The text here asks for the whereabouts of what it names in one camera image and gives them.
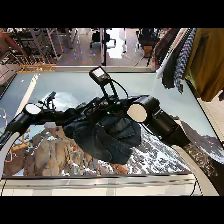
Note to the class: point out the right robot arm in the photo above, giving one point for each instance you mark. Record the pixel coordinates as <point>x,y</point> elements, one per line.
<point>165,125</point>

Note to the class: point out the dark blue jeans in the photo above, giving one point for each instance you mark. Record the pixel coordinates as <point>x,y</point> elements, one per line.
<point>110,140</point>

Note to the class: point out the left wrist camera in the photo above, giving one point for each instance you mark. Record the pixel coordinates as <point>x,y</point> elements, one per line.
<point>50,97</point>

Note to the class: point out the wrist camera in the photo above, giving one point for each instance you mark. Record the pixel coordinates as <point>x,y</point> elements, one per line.
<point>99,74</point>
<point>50,97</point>

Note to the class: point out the black garment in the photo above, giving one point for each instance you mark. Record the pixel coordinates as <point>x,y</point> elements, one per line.
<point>170,73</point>

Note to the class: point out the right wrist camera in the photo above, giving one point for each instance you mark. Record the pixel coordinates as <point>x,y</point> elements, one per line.
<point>99,74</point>

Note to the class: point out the mustard brown garment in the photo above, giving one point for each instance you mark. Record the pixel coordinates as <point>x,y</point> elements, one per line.
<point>210,63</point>

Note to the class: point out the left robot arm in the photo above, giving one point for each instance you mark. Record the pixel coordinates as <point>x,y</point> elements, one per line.
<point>20,122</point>

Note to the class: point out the blue patterned garment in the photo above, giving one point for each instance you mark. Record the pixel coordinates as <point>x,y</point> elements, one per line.
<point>184,56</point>

